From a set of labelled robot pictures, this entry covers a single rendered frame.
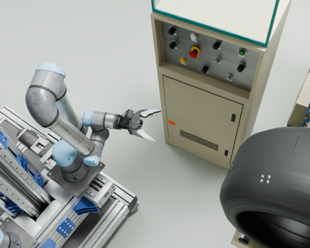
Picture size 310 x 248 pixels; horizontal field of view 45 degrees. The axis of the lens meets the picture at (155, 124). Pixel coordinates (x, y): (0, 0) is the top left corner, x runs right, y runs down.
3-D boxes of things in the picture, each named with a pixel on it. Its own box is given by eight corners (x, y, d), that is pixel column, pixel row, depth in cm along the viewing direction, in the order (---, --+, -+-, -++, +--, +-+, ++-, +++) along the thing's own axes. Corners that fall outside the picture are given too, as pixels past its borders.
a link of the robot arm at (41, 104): (32, 109, 136) (105, 167, 171) (42, 85, 141) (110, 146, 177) (10, 112, 141) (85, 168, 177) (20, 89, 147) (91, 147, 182)
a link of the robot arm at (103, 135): (91, 147, 182) (85, 137, 173) (97, 128, 188) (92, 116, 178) (106, 149, 181) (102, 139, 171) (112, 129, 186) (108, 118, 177)
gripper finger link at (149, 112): (159, 109, 174) (141, 118, 173) (157, 104, 169) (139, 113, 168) (162, 115, 173) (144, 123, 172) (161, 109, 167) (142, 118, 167)
